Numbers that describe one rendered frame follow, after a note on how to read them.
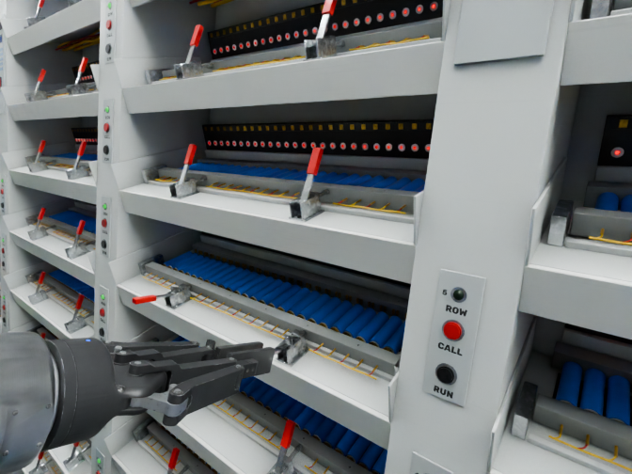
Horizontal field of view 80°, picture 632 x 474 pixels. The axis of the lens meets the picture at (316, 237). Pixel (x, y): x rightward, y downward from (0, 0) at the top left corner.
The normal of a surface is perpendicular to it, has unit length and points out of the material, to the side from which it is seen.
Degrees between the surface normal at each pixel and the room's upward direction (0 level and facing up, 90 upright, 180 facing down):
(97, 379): 59
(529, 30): 90
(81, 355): 28
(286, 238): 109
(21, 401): 68
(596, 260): 19
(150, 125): 90
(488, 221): 90
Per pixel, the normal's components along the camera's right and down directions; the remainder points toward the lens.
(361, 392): -0.10, -0.92
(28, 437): 0.79, 0.17
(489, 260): -0.60, 0.05
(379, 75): -0.60, 0.37
